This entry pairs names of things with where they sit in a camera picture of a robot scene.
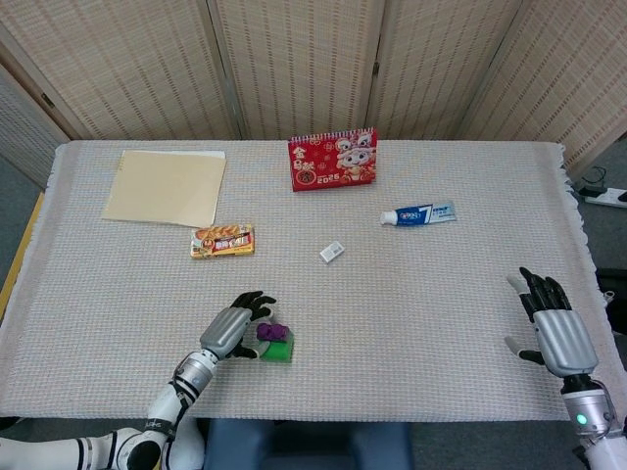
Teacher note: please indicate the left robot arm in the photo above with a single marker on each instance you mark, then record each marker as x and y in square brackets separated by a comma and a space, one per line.
[161, 416]

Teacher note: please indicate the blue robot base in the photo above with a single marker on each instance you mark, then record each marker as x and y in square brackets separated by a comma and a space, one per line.
[308, 445]

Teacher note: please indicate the green and purple toy block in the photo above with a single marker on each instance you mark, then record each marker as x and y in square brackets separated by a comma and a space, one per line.
[279, 351]

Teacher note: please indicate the white power strip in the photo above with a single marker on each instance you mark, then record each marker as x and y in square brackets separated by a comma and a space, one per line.
[607, 197]

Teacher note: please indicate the woven folding screen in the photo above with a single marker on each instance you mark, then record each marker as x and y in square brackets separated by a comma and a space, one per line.
[147, 63]

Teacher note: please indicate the yellow snack box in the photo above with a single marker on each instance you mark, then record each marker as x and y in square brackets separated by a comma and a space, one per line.
[223, 241]

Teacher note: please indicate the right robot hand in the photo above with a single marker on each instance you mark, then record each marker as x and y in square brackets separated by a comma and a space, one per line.
[563, 343]

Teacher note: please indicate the purple plastic block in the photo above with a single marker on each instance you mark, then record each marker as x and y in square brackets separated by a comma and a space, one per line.
[273, 332]

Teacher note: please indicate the manila paper folder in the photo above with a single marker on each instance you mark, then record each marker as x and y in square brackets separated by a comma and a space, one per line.
[166, 188]

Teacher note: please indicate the beige woven tablecloth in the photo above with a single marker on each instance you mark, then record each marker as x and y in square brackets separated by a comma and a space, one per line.
[392, 318]

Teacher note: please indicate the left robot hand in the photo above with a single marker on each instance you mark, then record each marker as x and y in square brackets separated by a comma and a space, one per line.
[225, 330]

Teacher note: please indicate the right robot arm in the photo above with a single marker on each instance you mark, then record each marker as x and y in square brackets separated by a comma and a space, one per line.
[590, 416]

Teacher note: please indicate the black equipment with white part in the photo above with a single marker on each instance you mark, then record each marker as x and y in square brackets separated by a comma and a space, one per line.
[612, 289]

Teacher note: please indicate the blue white toothpaste tube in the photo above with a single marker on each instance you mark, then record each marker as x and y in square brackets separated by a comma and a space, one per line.
[421, 213]

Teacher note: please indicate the white rounded robot body part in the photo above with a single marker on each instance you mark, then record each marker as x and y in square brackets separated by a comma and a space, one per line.
[191, 448]

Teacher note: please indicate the red desk calendar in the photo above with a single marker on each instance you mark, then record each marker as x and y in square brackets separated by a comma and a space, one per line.
[333, 159]

